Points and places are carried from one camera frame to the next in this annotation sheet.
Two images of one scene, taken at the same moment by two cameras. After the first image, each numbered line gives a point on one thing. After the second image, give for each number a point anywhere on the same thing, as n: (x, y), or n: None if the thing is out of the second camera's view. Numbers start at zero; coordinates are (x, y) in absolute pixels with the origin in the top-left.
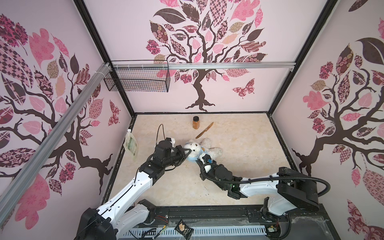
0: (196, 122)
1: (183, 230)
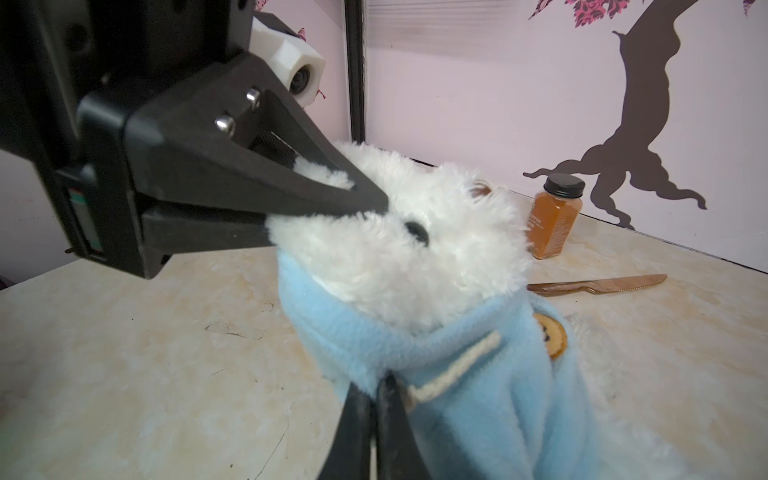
0: (554, 213)
1: None
